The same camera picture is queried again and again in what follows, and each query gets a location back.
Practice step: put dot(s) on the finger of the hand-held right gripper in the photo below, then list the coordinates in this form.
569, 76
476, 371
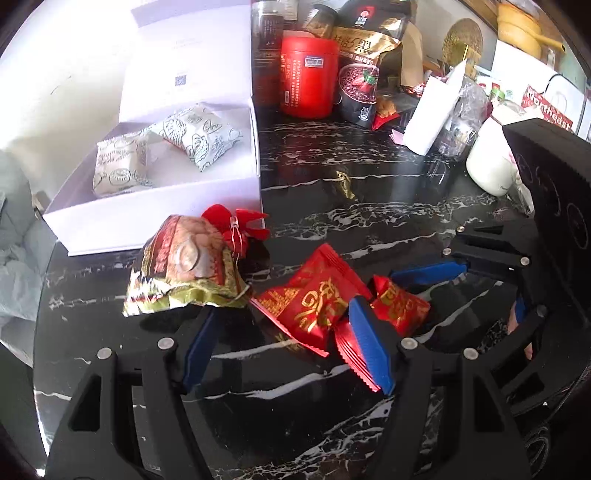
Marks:
475, 332
429, 274

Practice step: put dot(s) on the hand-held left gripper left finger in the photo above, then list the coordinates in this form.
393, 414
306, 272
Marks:
196, 350

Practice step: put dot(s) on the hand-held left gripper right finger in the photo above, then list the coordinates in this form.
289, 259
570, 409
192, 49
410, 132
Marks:
369, 346

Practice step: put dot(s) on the small red snack packet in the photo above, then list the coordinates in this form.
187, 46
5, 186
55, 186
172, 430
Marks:
401, 304

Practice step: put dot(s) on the large red snack packet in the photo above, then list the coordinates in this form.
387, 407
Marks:
314, 295

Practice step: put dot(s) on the gold and red snack packet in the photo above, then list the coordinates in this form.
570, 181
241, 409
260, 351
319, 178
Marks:
184, 258

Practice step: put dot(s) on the white cardboard box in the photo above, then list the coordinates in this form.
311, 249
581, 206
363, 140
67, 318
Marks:
115, 226

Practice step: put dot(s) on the white printed snack packet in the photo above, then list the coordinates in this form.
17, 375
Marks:
120, 166
203, 134

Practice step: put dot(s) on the white ceramic jar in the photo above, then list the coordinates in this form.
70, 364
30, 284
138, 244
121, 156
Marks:
489, 157

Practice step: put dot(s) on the white carton with red label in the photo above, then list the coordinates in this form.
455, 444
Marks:
545, 104

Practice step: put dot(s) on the red plastic clip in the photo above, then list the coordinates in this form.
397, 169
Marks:
249, 226

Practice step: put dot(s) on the clear plastic bag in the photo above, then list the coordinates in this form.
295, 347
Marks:
466, 120

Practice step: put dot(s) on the red candy wrapper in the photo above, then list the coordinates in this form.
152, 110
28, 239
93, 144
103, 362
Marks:
383, 121

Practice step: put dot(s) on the white paper bag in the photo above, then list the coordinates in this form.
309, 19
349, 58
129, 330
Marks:
431, 110

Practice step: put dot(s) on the pale green jacket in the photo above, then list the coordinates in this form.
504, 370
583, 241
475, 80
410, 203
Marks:
23, 277

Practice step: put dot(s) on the yellow pot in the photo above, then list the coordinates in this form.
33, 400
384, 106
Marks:
521, 27

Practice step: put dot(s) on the round woven mat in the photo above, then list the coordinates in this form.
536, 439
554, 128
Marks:
461, 41

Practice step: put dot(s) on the brown paper bag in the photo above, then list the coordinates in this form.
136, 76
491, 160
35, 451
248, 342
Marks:
413, 55

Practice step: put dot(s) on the black gold oatmeal bag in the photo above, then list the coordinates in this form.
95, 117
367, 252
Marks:
364, 60

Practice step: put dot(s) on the red canister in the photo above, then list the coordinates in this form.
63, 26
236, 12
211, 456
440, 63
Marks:
307, 78

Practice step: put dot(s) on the clear jar with dark label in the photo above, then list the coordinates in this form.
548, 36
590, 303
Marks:
265, 46

